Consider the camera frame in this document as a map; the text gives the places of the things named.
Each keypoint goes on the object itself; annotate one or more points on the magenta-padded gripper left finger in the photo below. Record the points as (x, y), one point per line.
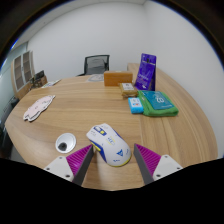
(60, 166)

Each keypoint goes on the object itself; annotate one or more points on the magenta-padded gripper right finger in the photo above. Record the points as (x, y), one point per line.
(166, 165)

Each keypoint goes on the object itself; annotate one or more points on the white blue yellow computer mouse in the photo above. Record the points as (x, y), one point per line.
(110, 144)

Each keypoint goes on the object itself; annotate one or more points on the pink white shaped mouse pad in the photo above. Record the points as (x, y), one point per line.
(38, 107)

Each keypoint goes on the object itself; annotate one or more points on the green folded cloth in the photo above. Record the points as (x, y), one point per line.
(160, 112)

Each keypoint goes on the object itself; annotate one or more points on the teal flat book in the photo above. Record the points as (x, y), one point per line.
(157, 100)

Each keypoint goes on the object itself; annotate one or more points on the small light blue box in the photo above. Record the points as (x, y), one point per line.
(135, 105)

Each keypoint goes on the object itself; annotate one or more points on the green and white printed flyer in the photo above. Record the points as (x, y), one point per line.
(50, 83)

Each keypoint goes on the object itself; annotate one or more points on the small tan box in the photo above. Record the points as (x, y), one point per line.
(128, 90)

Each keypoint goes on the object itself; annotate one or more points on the brown cardboard box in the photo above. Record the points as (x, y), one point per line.
(40, 82)

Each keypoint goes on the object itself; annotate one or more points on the black cardboard box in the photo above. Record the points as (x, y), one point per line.
(39, 74)

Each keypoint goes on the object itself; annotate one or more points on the purple standing display card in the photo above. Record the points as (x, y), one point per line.
(145, 72)

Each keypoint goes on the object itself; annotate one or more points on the orange-brown wooden box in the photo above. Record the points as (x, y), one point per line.
(117, 79)

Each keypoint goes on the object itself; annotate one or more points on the wooden shelf unit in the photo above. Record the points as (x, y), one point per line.
(21, 71)

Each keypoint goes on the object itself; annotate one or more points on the black mesh office chair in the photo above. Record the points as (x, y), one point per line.
(96, 65)

